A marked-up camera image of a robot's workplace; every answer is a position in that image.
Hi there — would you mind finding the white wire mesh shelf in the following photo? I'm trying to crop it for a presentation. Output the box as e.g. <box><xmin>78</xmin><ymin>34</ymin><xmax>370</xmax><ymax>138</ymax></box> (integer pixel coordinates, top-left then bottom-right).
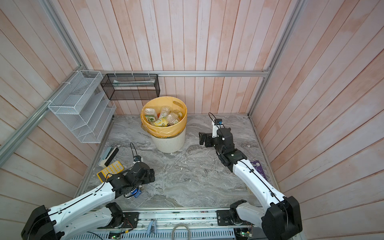
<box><xmin>49</xmin><ymin>71</ymin><xmax>116</xmax><ymax>144</ymax></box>

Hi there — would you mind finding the cream plastic waste bin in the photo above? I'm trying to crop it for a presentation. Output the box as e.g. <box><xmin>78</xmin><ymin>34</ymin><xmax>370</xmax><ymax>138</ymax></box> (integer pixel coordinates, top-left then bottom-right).
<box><xmin>151</xmin><ymin>129</ymin><xmax>186</xmax><ymax>154</ymax></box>

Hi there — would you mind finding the yellow bin liner bag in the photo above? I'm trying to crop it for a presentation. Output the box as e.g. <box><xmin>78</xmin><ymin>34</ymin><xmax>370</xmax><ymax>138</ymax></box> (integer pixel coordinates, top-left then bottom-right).
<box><xmin>140</xmin><ymin>96</ymin><xmax>188</xmax><ymax>138</ymax></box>

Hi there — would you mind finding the green label clear bottle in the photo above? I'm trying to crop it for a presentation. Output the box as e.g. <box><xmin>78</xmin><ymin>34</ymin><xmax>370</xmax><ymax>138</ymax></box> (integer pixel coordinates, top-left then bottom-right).
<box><xmin>144</xmin><ymin>108</ymin><xmax>158</xmax><ymax>124</ymax></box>

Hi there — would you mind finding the black white label bottle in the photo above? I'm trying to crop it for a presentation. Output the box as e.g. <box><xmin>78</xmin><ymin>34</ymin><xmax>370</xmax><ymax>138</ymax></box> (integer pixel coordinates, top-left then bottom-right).
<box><xmin>159</xmin><ymin>106</ymin><xmax>171</xmax><ymax>119</ymax></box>

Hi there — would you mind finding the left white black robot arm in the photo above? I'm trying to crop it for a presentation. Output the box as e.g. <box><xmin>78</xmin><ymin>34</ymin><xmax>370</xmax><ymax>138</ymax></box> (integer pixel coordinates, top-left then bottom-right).
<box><xmin>21</xmin><ymin>162</ymin><xmax>155</xmax><ymax>240</ymax></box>

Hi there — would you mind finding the yellow calculator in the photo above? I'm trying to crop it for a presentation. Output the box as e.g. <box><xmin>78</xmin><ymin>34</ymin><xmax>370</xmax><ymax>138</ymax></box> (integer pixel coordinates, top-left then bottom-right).
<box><xmin>97</xmin><ymin>161</ymin><xmax>125</xmax><ymax>182</ymax></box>

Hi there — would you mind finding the blue label crushed bottle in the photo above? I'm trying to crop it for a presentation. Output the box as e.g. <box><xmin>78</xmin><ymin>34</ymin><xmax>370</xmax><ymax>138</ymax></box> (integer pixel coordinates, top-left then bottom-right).
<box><xmin>132</xmin><ymin>186</ymin><xmax>143</xmax><ymax>198</ymax></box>

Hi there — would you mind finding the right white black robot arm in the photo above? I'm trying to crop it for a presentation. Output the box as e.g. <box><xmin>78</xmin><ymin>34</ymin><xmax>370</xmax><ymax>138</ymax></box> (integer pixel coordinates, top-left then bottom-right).
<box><xmin>199</xmin><ymin>126</ymin><xmax>303</xmax><ymax>240</ymax></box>

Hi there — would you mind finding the yellow label tea bottle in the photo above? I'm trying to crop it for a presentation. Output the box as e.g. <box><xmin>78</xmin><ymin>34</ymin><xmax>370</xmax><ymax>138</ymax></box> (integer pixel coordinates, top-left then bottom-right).
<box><xmin>151</xmin><ymin>118</ymin><xmax>169</xmax><ymax>128</ymax></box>

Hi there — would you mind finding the small green label bottle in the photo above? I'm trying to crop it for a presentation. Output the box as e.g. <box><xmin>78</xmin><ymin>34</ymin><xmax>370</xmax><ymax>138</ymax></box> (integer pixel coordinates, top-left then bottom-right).
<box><xmin>166</xmin><ymin>113</ymin><xmax>180</xmax><ymax>126</ymax></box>

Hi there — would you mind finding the black wire mesh basket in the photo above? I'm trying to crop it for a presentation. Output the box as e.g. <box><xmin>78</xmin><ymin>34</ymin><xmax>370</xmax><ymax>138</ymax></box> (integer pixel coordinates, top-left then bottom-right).
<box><xmin>101</xmin><ymin>73</ymin><xmax>161</xmax><ymax>101</ymax></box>

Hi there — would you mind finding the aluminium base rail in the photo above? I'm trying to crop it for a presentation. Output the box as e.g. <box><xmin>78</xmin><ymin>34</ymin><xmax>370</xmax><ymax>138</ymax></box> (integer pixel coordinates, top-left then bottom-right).
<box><xmin>51</xmin><ymin>206</ymin><xmax>302</xmax><ymax>232</ymax></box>

